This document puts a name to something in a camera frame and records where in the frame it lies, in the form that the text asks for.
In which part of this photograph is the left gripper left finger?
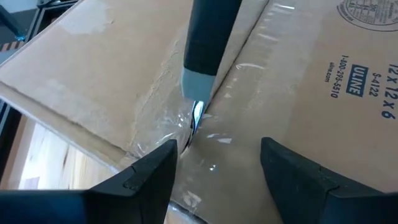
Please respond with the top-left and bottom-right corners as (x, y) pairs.
(0, 139), (178, 224)

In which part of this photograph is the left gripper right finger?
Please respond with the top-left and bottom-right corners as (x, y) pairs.
(260, 136), (398, 224)

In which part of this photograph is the brown cardboard box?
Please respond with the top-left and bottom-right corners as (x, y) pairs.
(0, 0), (398, 224)

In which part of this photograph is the grey box cutter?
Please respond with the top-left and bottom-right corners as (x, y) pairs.
(181, 0), (243, 138)

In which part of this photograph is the black mat orange-striped edge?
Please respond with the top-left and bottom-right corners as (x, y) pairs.
(0, 6), (41, 53)

